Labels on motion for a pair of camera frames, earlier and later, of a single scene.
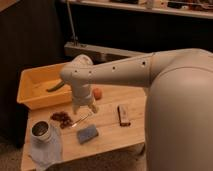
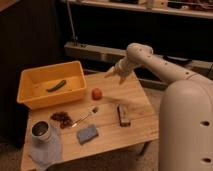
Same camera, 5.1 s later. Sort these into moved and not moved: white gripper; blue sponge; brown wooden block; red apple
Moved: white gripper
Not moved: brown wooden block; red apple; blue sponge
